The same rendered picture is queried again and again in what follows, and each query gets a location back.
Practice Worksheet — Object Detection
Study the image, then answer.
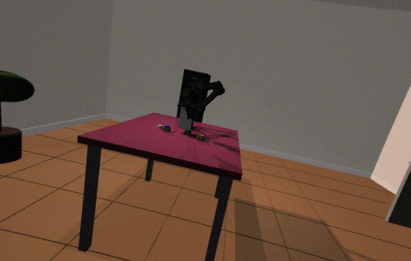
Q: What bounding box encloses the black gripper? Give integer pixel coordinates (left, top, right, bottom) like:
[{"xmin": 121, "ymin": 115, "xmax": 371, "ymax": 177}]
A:
[{"xmin": 178, "ymin": 98, "xmax": 204, "ymax": 120}]

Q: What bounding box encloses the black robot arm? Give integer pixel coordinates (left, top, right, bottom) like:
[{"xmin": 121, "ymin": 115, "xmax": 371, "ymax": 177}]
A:
[{"xmin": 183, "ymin": 81, "xmax": 225, "ymax": 120}]

